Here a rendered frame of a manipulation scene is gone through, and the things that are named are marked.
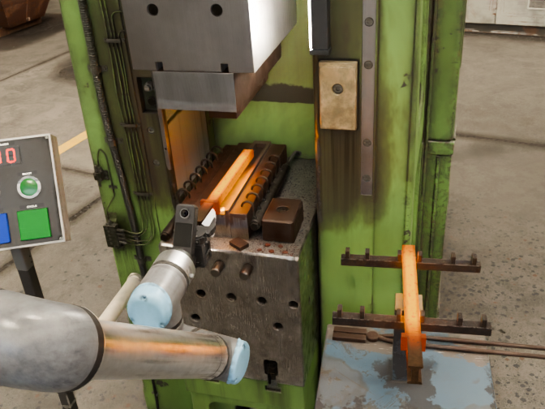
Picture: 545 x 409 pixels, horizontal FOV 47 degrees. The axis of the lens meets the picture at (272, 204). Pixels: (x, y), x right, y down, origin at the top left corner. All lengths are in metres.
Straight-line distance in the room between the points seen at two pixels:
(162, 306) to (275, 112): 0.91
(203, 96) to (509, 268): 2.04
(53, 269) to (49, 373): 2.55
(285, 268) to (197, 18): 0.64
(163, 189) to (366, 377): 0.78
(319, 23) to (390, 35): 0.16
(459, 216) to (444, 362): 1.98
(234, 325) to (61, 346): 0.98
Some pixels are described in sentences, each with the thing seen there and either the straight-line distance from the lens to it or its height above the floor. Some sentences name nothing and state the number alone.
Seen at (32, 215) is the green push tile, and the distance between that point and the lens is 1.71.
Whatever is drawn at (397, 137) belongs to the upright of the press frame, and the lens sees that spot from 1.60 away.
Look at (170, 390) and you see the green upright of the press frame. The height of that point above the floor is 0.13.
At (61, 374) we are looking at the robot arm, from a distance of 0.86.
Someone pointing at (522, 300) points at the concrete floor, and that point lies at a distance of 3.01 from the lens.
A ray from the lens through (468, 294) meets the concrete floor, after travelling 2.99.
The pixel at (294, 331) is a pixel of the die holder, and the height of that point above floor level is 0.67.
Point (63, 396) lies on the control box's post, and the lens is 2.25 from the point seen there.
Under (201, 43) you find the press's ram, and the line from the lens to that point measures 1.47.
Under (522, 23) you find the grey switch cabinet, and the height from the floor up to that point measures 0.13.
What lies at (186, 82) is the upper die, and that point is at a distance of 1.51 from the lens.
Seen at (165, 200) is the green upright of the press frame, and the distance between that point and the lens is 1.87.
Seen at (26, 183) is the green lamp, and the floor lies 1.10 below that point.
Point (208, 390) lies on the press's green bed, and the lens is 2.00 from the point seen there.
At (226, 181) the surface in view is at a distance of 1.67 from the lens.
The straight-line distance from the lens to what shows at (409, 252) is 1.49.
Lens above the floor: 1.83
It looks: 30 degrees down
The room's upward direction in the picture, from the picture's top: 4 degrees counter-clockwise
